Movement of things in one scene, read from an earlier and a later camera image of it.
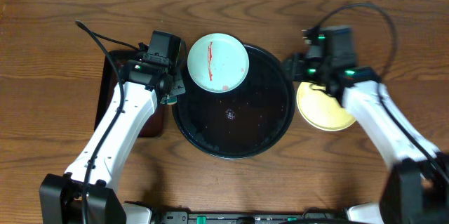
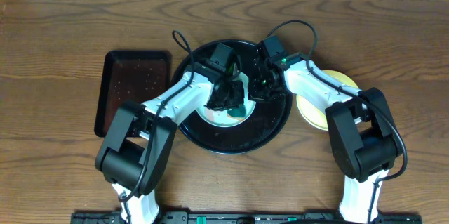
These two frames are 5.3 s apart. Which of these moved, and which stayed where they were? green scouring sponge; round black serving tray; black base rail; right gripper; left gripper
Moved: green scouring sponge; right gripper; left gripper
Stayed: black base rail; round black serving tray
